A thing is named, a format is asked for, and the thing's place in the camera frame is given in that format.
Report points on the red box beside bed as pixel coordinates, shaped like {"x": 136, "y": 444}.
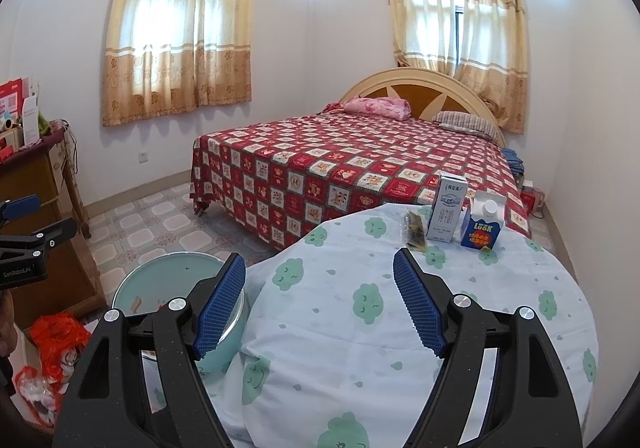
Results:
{"x": 532, "y": 197}

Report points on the small dark foil packet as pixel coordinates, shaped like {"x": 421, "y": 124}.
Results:
{"x": 415, "y": 226}

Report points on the red and white boxes on cabinet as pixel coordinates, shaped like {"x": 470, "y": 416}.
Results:
{"x": 22, "y": 124}

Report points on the person's hand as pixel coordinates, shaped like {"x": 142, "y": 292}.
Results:
{"x": 8, "y": 334}

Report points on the beige wooden headboard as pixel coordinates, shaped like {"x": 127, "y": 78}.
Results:
{"x": 427, "y": 92}

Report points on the teal round trash bin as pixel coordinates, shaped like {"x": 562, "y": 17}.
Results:
{"x": 173, "y": 275}

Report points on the bed with red quilt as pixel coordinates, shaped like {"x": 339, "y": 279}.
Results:
{"x": 281, "y": 179}

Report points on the orange plastic bag on floor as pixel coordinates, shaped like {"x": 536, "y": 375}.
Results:
{"x": 60, "y": 339}

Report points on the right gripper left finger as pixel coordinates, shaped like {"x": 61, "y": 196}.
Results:
{"x": 139, "y": 382}

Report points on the striped pillow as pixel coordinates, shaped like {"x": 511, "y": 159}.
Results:
{"x": 467, "y": 123}

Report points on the right beige curtain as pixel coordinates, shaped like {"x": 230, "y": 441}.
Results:
{"x": 483, "y": 44}

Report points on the pink pillow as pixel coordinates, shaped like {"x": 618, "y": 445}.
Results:
{"x": 393, "y": 108}

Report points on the light blue patterned tablecloth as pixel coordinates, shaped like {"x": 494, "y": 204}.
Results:
{"x": 329, "y": 355}

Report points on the folded blue cloth stack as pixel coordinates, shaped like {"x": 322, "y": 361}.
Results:
{"x": 515, "y": 163}

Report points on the grey white milk carton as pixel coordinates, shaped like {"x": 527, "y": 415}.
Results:
{"x": 446, "y": 210}

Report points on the blue white capped carton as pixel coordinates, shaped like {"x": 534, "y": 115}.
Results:
{"x": 483, "y": 221}

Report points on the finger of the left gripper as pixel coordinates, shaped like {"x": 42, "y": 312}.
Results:
{"x": 11, "y": 210}
{"x": 42, "y": 240}

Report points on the beige curtain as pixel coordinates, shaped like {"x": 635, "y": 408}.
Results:
{"x": 483, "y": 44}
{"x": 167, "y": 57}

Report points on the left beige curtain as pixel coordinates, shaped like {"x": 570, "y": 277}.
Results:
{"x": 167, "y": 57}

